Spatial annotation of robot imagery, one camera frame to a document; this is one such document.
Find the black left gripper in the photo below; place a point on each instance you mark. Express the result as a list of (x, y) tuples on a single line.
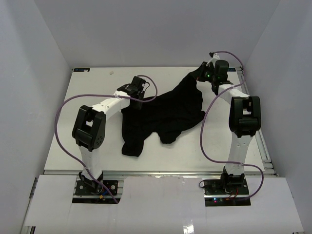
[(136, 102)]

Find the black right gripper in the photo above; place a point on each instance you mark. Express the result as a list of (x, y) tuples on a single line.
[(201, 72)]

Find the black t-shirt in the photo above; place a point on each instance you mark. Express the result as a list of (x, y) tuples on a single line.
[(168, 115)]

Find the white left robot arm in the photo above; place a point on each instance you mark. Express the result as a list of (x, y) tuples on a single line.
[(89, 128)]

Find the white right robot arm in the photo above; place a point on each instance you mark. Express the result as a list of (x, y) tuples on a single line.
[(244, 121)]

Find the left black table label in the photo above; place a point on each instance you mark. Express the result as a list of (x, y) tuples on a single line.
[(81, 69)]

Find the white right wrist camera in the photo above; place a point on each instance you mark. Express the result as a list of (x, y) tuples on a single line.
[(214, 56)]

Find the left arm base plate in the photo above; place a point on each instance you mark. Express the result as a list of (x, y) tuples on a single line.
[(84, 195)]

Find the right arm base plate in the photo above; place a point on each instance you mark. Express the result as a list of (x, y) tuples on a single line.
[(217, 196)]

